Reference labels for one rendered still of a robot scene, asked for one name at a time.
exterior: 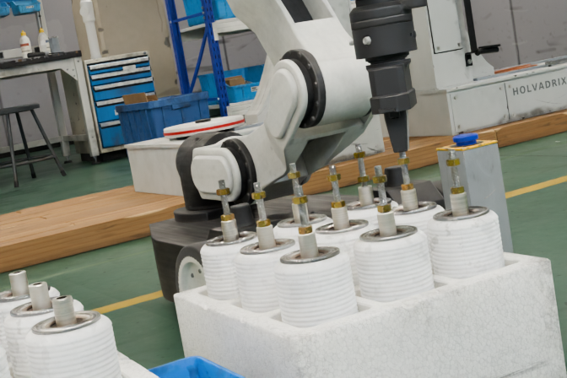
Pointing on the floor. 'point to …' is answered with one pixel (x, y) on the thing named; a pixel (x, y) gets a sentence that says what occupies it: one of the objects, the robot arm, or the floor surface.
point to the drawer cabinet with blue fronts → (107, 99)
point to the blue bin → (193, 369)
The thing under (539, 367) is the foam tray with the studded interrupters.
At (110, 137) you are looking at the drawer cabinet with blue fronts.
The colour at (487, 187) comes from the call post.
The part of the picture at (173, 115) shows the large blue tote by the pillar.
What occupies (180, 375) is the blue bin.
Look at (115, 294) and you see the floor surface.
